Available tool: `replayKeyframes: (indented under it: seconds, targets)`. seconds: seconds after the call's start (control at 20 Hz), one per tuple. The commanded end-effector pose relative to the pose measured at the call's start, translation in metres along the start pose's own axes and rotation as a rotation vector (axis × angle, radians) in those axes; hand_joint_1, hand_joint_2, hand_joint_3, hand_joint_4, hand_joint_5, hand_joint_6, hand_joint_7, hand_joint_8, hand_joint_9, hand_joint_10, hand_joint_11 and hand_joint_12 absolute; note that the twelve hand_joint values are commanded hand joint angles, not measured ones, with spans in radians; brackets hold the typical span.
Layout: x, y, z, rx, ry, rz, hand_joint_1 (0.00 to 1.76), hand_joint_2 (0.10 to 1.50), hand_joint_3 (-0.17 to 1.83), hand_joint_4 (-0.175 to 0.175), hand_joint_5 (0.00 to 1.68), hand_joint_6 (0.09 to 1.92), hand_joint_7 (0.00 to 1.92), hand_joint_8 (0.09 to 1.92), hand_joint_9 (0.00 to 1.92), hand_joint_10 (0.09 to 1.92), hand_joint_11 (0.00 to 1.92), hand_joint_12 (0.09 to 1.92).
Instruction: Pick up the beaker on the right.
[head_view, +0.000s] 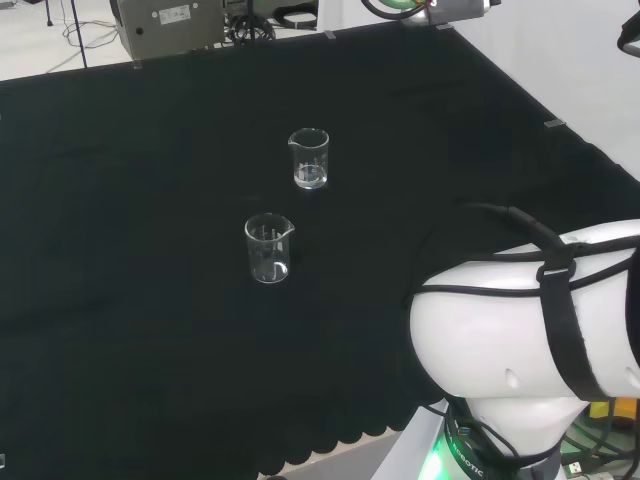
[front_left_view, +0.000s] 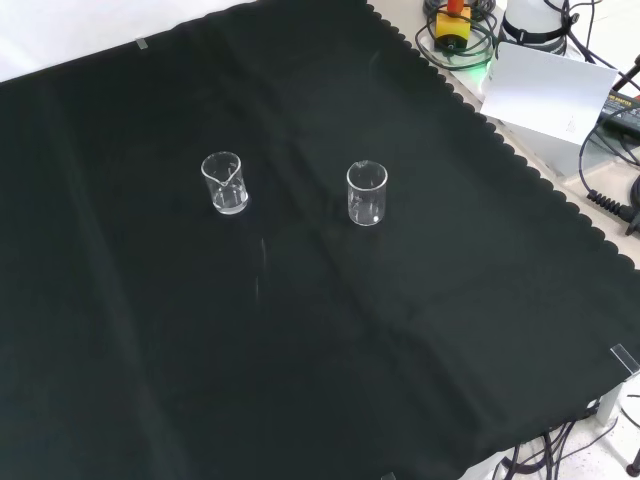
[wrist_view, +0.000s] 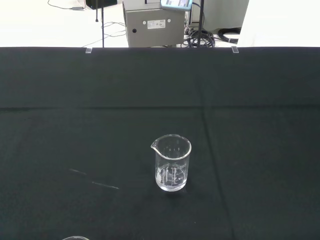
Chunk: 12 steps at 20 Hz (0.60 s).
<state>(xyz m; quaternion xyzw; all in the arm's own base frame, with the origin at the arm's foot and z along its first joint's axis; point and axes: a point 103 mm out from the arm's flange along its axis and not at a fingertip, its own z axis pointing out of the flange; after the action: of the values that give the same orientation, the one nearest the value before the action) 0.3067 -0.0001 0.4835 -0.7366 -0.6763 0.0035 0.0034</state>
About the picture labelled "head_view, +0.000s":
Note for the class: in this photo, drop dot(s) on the grey metal equipment box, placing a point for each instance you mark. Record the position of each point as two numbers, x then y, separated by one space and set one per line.
165 25

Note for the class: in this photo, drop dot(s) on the clear glass beaker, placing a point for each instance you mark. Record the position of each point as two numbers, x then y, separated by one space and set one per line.
268 250
309 160

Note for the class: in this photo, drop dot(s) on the black bench cloth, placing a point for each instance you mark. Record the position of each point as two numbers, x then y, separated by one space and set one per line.
150 200

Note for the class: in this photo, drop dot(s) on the dark tripod pole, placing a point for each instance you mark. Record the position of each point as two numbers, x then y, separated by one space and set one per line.
251 20
79 35

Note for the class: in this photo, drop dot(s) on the yellow stop button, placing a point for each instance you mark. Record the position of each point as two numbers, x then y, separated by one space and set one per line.
600 412

